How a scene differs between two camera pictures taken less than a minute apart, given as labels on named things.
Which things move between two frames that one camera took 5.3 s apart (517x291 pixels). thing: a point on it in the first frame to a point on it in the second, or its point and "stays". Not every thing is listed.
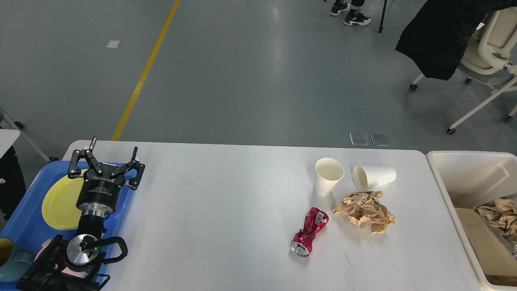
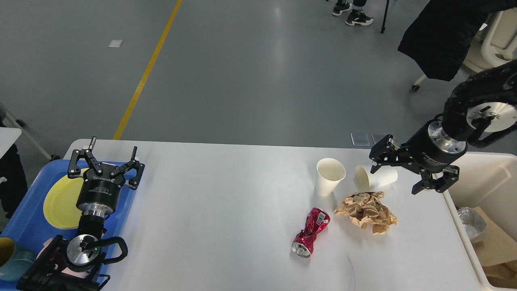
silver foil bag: x=510 y=241 to x=474 y=225
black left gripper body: x=100 y=193 stays
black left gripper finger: x=74 y=172 stays
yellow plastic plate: x=59 y=207 stays
